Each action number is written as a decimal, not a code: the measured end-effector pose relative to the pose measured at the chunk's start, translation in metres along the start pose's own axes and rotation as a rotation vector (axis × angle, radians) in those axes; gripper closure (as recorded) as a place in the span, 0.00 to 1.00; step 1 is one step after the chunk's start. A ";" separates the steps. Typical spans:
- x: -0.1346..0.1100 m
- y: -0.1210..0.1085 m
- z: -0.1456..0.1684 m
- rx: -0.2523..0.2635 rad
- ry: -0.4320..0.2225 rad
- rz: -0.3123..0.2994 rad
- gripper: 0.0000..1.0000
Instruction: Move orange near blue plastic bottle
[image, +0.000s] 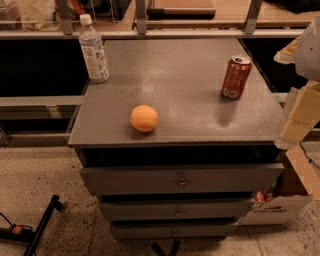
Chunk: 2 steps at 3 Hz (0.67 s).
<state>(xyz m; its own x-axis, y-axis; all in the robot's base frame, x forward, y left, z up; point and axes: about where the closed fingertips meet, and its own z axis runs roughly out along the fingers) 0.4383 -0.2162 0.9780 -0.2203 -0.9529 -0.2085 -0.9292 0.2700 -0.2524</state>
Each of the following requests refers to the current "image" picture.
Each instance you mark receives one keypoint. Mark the white cardboard box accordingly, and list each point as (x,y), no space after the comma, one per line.
(296,187)

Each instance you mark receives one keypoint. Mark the clear plastic water bottle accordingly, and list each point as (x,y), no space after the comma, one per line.
(93,50)

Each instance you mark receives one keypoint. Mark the grey metal railing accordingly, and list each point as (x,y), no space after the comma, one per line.
(56,19)

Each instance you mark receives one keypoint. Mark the black metal stand leg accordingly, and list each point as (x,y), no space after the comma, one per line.
(53,205)

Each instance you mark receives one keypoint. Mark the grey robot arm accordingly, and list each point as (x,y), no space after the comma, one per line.
(307,64)

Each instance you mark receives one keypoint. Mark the bottom grey drawer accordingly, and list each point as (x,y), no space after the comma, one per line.
(170,231)

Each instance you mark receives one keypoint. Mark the black orange floor tool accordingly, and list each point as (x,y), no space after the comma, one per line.
(14,232)

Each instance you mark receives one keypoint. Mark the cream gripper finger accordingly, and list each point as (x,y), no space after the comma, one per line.
(288,53)
(301,113)

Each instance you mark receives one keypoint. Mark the top grey drawer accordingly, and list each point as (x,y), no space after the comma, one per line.
(180,179)

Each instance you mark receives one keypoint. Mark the grey drawer cabinet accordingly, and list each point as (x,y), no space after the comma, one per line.
(181,79)

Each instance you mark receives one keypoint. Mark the middle grey drawer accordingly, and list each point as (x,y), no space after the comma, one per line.
(169,210)

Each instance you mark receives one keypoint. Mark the orange fruit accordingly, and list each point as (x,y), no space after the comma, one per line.
(144,118)

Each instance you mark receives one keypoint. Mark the orange soda can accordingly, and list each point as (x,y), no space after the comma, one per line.
(237,73)

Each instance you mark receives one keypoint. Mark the grey drawer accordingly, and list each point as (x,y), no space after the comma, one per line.
(180,179)
(169,210)
(170,231)

